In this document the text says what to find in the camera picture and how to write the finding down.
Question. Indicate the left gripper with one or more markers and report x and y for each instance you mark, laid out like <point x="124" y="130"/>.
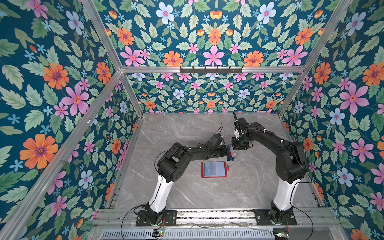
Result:
<point x="224" y="151"/>

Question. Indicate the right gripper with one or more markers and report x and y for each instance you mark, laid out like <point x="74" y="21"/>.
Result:
<point x="235" y="146"/>

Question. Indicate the red leather card holder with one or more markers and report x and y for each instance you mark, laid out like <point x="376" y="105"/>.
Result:
<point x="214" y="170"/>

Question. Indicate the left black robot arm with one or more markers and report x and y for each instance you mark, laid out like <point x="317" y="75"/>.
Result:
<point x="171" y="167"/>

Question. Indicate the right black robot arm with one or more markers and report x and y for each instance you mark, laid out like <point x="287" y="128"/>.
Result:
<point x="291" y="164"/>

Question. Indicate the white vent grille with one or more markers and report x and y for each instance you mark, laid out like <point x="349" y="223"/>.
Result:
<point x="188" y="234"/>

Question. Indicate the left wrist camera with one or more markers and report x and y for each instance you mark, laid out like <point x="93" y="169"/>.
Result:
<point x="217" y="140"/>

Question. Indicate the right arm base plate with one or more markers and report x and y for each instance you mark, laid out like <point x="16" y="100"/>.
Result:
<point x="265" y="217"/>

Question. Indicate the metal hook rail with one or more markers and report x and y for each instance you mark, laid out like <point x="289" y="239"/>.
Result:
<point x="208" y="70"/>

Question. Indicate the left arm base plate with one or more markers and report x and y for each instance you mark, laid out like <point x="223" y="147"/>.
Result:
<point x="150" y="219"/>

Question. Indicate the aluminium front rail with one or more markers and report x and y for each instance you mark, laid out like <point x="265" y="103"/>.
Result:
<point x="253" y="218"/>

